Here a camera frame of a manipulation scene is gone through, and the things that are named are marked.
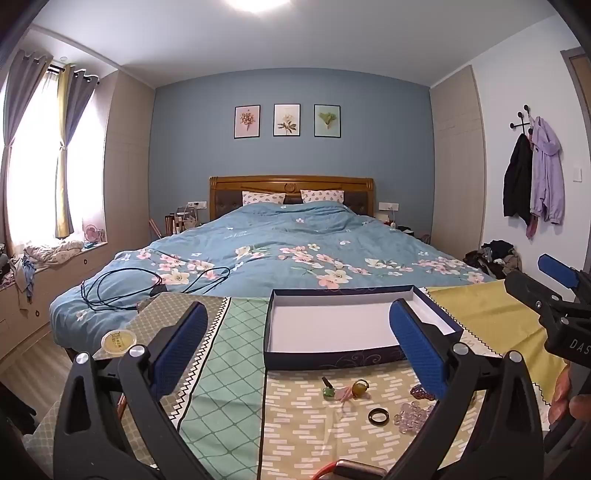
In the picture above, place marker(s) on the pile of dark clothes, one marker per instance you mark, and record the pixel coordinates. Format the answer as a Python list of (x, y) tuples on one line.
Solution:
[(496, 258)]

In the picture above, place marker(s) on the black jacket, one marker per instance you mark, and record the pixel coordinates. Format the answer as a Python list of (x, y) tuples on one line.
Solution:
[(517, 180)]

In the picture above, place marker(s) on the black wall coat rack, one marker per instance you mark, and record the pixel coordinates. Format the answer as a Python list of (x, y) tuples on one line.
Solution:
[(524, 121)]

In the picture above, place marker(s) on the green leaf picture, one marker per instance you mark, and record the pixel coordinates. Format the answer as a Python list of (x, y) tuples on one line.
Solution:
[(328, 121)]

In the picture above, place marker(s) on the pink flower picture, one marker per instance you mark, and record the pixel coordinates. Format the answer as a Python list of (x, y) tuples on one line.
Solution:
[(247, 122)]

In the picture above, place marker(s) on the beige wardrobe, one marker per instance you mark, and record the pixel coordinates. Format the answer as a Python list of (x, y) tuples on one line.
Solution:
[(457, 161), (127, 161)]

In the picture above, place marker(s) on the small pink fan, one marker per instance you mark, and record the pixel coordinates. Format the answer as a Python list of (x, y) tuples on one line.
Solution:
[(91, 234)]

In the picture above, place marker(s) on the white light switch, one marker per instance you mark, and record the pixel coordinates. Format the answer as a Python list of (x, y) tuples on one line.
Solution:
[(576, 174)]

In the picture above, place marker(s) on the blue floral duvet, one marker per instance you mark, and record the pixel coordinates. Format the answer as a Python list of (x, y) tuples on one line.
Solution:
[(277, 240)]

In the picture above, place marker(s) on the white patterned pillow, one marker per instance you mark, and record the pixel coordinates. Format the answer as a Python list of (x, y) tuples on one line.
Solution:
[(263, 198), (323, 196)]

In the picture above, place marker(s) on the crumpled bedding pile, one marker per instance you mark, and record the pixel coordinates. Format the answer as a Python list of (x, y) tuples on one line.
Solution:
[(53, 253)]

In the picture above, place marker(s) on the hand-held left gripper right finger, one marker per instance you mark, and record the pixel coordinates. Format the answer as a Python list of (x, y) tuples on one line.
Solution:
[(415, 341)]

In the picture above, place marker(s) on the orange smartwatch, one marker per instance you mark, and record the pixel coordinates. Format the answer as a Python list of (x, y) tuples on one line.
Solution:
[(360, 468)]

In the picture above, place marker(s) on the white flower picture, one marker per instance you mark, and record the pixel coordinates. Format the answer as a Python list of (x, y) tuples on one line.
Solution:
[(286, 120)]

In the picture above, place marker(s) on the patchwork patterned cloth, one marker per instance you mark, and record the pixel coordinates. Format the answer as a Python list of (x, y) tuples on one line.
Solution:
[(300, 406)]

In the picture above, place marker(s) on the yellow jelly cup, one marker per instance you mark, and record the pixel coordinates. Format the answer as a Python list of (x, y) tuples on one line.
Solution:
[(116, 344)]

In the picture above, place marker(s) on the grey and yellow curtain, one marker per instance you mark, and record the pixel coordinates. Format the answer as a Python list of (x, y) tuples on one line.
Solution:
[(69, 152)]

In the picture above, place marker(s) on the beige window seat cabinet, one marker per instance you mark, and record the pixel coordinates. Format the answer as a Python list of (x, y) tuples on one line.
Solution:
[(51, 295)]

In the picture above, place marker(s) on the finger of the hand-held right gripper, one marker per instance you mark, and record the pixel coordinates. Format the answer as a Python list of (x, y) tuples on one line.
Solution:
[(556, 270), (531, 293)]

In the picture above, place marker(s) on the purple jacket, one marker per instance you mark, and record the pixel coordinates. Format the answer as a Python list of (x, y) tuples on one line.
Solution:
[(547, 175)]

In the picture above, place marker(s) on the pink hanging cloth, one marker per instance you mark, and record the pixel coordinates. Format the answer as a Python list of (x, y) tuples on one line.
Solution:
[(532, 227)]

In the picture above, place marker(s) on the round ceiling lamp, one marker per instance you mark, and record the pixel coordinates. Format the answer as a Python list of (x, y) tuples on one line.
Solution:
[(258, 3)]

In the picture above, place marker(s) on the person's right hand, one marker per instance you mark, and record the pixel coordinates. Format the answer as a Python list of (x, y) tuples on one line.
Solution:
[(561, 397)]

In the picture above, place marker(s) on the black curtain rod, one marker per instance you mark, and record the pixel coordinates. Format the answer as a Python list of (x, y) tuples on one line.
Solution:
[(57, 69)]

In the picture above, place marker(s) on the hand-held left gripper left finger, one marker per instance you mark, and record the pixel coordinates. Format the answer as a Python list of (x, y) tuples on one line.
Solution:
[(180, 346)]

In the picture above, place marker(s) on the wooden headboard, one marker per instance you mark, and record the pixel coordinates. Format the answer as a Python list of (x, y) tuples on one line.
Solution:
[(291, 183)]

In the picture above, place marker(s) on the navy cardboard box tray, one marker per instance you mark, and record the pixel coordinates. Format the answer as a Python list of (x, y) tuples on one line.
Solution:
[(332, 327)]

